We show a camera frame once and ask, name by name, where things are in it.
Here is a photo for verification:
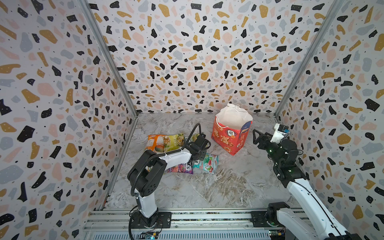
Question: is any left green circuit board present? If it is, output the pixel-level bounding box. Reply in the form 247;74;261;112
138;231;160;240

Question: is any aluminium mounting rail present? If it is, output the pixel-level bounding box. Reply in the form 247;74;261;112
82;208;338;240

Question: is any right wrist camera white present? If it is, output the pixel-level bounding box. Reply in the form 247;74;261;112
271;124;290;144

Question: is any left black corrugated cable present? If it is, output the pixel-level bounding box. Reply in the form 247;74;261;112
128;122;202;240

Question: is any purple candy packet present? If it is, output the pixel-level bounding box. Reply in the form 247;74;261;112
167;164;193;175

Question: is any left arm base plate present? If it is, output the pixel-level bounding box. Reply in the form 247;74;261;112
130;211;172;229

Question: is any teal snack packet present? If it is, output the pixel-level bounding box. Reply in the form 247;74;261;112
193;154;219;174

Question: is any red paper gift bag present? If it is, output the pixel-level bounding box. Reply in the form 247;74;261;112
212;103;253;156

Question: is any yellow-green snack packet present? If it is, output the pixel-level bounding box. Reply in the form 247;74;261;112
163;133;185;152

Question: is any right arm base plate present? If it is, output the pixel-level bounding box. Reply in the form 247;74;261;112
250;211;285;228

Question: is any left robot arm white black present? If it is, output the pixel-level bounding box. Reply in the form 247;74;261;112
127;134;211;220

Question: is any right circuit board with wires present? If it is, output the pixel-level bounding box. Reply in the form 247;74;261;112
269;230;286;240

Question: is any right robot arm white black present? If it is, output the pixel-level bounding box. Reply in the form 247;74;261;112
253;124;360;240

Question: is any orange fruit candy packet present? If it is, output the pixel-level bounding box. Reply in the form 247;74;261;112
145;135;165;153

